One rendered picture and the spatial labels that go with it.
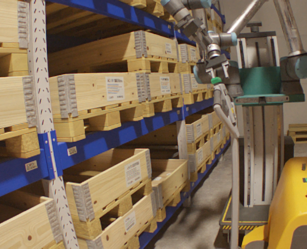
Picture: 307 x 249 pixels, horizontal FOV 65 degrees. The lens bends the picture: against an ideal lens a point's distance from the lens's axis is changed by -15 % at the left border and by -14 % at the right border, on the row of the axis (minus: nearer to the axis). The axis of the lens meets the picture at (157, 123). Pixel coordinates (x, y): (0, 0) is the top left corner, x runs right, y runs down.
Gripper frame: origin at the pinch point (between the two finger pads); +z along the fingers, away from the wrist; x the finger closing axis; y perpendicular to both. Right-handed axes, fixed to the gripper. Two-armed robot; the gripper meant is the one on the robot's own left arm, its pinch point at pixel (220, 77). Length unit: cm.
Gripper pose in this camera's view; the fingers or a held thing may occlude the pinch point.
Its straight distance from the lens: 156.0
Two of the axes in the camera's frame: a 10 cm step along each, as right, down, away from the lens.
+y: -5.3, -3.2, -7.9
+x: 8.5, -3.1, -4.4
